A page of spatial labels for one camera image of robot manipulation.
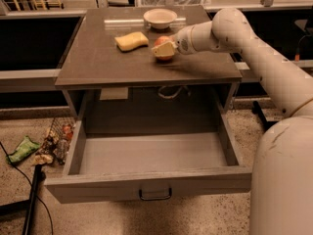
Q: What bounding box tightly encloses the red apple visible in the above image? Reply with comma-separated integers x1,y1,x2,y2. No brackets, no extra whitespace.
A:
155,36,175,61

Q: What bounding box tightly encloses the black bar on floor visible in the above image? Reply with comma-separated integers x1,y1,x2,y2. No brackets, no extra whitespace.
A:
251,101,276,131

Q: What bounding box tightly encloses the black drawer handle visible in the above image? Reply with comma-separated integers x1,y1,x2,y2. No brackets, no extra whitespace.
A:
138,188,172,202

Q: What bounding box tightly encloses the white label under top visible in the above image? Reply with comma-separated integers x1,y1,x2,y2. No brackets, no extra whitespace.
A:
100,87,128,100

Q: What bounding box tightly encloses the black cable on floor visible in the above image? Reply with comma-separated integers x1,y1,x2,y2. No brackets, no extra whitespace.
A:
0,141,55,235

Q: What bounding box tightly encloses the grey cabinet with top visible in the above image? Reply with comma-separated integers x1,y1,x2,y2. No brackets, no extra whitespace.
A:
56,8,241,135

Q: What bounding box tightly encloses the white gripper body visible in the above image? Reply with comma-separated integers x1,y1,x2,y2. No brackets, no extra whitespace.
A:
173,25,196,55

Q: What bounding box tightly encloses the black stand leg left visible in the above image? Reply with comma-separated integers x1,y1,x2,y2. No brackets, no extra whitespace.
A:
0,164,45,235

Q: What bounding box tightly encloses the yellow sponge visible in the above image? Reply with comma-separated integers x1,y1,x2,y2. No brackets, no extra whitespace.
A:
114,31,149,52

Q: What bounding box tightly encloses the white bowl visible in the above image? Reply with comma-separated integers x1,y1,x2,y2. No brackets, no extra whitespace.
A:
143,9,177,29

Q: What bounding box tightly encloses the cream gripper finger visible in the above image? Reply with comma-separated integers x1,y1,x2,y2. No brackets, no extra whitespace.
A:
152,40,176,58

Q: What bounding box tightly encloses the open grey top drawer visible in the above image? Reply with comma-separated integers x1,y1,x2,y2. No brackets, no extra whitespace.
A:
45,116,251,204

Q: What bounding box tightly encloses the white cable under top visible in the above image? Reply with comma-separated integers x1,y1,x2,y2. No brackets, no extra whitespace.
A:
157,85,192,100

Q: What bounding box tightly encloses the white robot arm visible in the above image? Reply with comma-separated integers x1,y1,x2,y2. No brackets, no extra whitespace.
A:
152,8,313,235

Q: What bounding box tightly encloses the green chip bag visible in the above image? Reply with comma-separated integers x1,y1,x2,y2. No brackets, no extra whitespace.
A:
7,136,40,165

